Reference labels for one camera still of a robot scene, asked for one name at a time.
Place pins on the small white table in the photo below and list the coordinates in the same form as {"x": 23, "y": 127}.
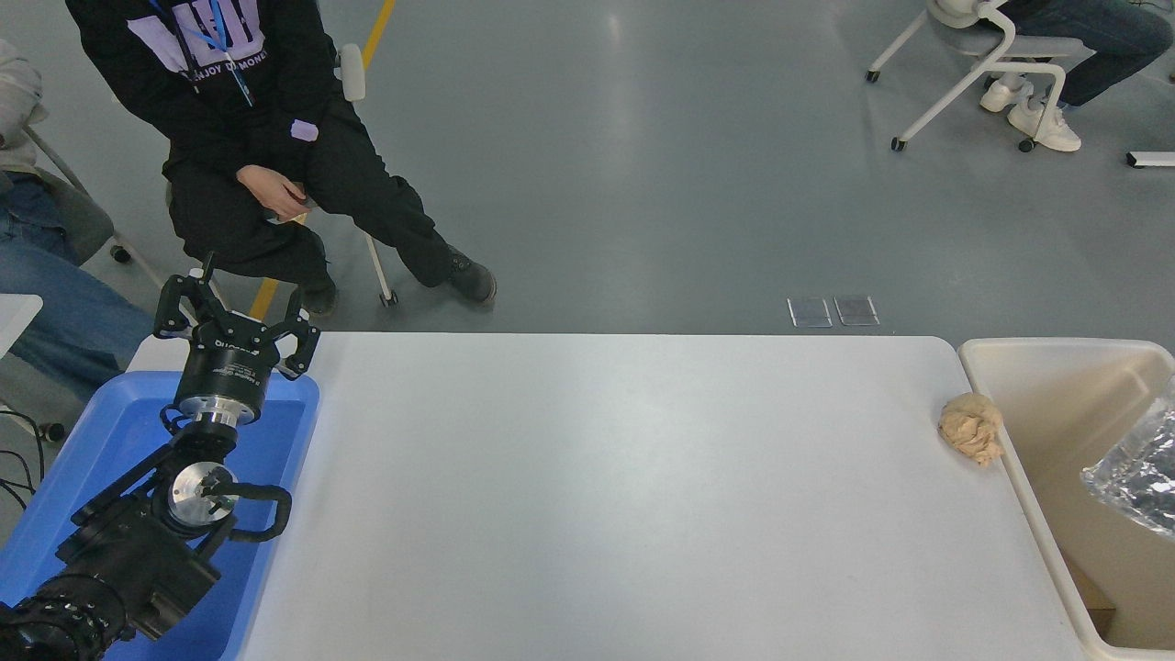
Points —
{"x": 16, "y": 317}

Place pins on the large pale bin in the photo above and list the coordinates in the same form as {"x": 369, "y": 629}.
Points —
{"x": 1056, "y": 404}

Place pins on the blue plastic tray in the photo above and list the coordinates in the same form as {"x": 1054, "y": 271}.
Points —
{"x": 110, "y": 431}

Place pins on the foil tray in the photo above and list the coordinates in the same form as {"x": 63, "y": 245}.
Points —
{"x": 1138, "y": 468}

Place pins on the seated person in jeans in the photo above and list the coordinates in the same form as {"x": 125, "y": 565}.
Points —
{"x": 55, "y": 312}

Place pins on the crumpled tan paper ball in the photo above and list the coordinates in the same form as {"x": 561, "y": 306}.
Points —
{"x": 970, "y": 427}

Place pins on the person's hand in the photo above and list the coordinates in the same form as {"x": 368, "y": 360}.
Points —
{"x": 275, "y": 195}

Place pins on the white bar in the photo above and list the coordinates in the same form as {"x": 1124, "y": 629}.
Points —
{"x": 1152, "y": 159}

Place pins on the grey office chair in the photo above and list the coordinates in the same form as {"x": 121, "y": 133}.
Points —
{"x": 83, "y": 220}

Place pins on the clear floor plate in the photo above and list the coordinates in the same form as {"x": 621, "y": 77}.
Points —
{"x": 808, "y": 312}
{"x": 856, "y": 310}

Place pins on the person in black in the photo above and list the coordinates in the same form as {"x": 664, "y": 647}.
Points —
{"x": 229, "y": 110}

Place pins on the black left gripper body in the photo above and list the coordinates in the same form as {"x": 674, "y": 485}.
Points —
{"x": 229, "y": 367}

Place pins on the white chair with frame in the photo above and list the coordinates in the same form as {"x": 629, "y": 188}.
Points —
{"x": 996, "y": 46}

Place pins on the person in white shoes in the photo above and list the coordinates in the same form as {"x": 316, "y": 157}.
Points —
{"x": 1102, "y": 37}

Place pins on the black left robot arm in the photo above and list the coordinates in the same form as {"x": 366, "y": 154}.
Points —
{"x": 138, "y": 551}

